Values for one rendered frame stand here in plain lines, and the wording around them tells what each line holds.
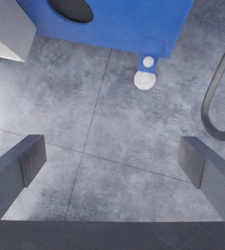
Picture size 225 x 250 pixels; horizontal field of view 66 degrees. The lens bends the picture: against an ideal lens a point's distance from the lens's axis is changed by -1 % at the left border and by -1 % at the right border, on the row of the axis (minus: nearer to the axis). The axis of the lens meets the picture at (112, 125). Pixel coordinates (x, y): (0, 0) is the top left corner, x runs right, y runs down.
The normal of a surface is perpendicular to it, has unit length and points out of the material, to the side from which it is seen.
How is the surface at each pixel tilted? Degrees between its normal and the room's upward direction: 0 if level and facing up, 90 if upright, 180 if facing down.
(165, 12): 90
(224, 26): 0
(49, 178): 0
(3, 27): 90
